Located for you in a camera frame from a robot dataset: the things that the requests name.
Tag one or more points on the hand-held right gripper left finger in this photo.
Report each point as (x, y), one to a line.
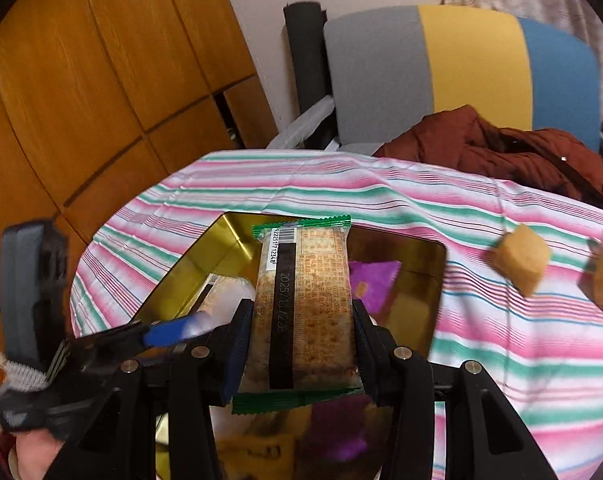
(236, 355)

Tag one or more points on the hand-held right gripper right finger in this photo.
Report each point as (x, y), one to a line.
(364, 355)

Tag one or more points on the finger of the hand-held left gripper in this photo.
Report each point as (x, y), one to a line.
(171, 334)

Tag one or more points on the white foam block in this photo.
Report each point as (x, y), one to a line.
(234, 300)

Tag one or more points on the green edged cracker packet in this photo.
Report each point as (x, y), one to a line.
(306, 310)
(214, 292)

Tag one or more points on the yellow snack packet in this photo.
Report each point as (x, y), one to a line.
(256, 455)

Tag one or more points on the gold tin box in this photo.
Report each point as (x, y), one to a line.
(226, 245)

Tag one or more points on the person's left hand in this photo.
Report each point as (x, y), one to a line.
(34, 455)

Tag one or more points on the purple snack packet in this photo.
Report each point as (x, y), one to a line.
(336, 435)
(374, 282)

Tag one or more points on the pink green striped tablecloth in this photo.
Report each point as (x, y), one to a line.
(481, 360)

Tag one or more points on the wooden wardrobe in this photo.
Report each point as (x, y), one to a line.
(81, 85)

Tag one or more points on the white plastic bag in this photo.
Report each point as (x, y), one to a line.
(301, 127)

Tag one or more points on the maroon jacket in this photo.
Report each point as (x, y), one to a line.
(481, 145)

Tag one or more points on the black foam roll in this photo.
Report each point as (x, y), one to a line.
(304, 60)

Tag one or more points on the grey yellow blue chair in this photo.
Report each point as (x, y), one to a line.
(461, 60)

